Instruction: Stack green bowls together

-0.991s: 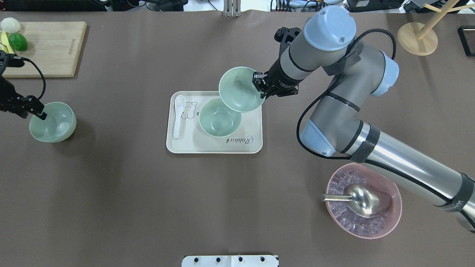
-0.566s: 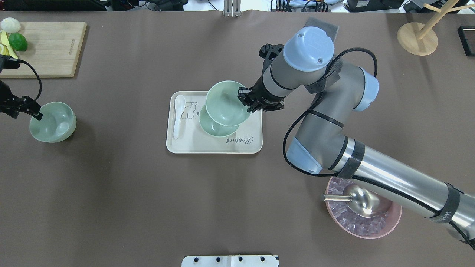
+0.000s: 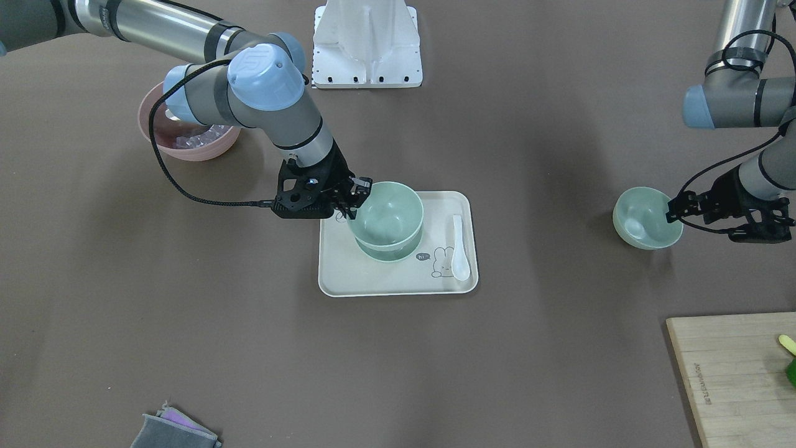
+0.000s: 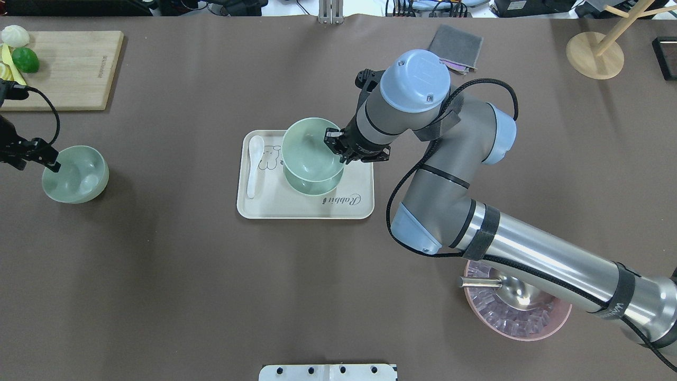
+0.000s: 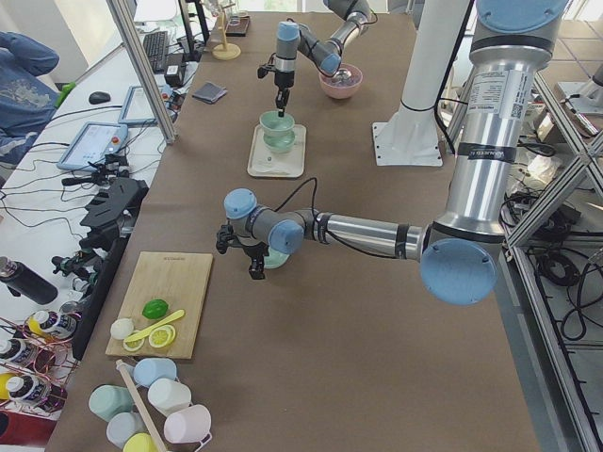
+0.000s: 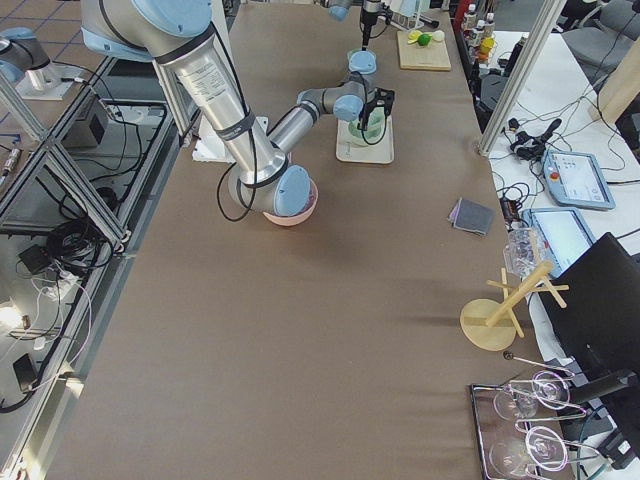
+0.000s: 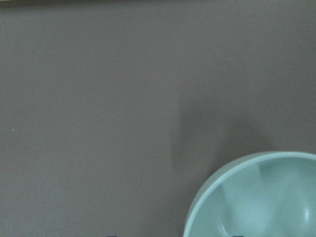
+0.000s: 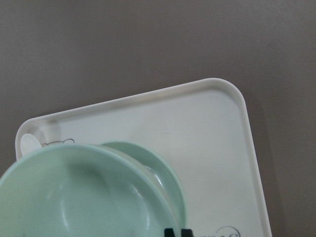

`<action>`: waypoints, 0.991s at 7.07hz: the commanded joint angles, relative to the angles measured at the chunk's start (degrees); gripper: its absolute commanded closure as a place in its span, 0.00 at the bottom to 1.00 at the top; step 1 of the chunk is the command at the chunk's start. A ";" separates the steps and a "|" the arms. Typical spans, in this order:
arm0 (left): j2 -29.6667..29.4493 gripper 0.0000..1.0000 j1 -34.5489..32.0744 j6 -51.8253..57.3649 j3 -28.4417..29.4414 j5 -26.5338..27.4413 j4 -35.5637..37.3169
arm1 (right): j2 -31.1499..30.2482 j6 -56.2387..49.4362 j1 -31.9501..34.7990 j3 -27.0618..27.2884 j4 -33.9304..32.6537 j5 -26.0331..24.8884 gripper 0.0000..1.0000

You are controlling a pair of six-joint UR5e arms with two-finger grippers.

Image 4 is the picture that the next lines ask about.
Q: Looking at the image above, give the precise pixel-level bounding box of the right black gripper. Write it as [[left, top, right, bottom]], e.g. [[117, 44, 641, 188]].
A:
[[324, 124, 391, 165]]

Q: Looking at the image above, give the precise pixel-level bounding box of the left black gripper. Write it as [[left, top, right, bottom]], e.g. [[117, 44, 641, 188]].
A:
[[1, 116, 61, 173]]

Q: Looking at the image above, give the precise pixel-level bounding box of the green bowl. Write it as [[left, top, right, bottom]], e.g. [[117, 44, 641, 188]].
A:
[[281, 117, 345, 183], [42, 146, 109, 204], [283, 168, 344, 196]]

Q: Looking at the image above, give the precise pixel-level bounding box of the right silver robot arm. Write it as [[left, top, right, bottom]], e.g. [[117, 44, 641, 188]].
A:
[[324, 50, 675, 370]]

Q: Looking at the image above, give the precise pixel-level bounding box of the green bowl on tray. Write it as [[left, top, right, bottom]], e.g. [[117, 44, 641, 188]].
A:
[[283, 168, 344, 196]]

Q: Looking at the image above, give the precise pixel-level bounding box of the white ceramic spoon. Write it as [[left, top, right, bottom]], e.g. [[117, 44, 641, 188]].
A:
[[246, 135, 264, 198]]

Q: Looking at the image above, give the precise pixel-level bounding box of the cream serving tray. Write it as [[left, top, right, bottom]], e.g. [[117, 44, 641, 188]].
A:
[[236, 130, 375, 220]]

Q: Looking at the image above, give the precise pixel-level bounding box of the lemon slice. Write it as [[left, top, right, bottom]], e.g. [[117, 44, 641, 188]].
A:
[[0, 62, 14, 80]]

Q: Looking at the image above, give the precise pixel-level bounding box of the bamboo cutting board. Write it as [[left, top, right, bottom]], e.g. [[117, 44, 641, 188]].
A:
[[22, 31, 124, 112]]

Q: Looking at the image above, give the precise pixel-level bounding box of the green lime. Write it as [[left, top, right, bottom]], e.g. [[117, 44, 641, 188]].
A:
[[11, 47, 40, 73]]

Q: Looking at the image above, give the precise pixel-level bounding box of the yellow plastic knife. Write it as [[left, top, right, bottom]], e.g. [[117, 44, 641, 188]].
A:
[[2, 43, 27, 85]]

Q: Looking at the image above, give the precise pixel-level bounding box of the white garlic bulb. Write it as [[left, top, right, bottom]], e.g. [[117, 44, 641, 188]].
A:
[[1, 25, 31, 48]]

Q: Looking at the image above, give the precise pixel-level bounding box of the grey folded cloth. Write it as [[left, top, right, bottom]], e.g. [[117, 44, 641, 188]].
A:
[[427, 25, 483, 75]]

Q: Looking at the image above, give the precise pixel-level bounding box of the metal scoop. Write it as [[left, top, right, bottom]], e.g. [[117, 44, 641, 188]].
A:
[[459, 275, 543, 311]]

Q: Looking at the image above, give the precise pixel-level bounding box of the pink bowl with ice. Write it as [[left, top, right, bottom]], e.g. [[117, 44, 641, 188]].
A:
[[463, 261, 572, 341]]

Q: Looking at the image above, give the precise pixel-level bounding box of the wooden cup tree stand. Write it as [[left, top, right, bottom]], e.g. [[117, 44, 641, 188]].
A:
[[566, 1, 676, 80]]

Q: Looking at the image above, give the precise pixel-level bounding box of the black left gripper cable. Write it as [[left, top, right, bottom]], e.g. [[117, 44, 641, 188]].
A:
[[21, 86, 61, 149]]

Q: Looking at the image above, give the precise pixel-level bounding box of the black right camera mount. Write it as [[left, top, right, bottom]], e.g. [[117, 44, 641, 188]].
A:
[[354, 68, 386, 110]]

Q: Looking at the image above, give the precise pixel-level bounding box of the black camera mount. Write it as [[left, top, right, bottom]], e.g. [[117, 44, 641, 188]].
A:
[[354, 68, 386, 110], [0, 79, 29, 106]]

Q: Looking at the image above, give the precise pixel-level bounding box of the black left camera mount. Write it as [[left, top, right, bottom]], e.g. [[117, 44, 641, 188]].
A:
[[0, 79, 29, 106]]

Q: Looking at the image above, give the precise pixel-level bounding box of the aluminium frame post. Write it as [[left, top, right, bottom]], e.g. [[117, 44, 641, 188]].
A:
[[317, 0, 344, 24]]

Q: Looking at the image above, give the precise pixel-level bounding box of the white camera pole base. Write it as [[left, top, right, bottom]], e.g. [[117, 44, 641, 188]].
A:
[[258, 364, 398, 380]]

